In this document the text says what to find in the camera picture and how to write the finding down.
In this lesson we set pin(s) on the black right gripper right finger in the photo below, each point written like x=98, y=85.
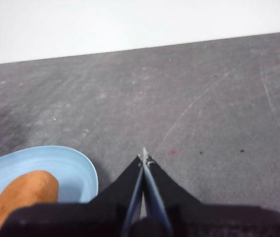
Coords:
x=204, y=219

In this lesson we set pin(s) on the light blue round plate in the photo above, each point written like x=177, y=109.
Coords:
x=71, y=168

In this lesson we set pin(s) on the brown potato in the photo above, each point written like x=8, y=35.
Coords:
x=24, y=190

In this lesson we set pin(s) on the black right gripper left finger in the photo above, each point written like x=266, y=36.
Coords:
x=80, y=219

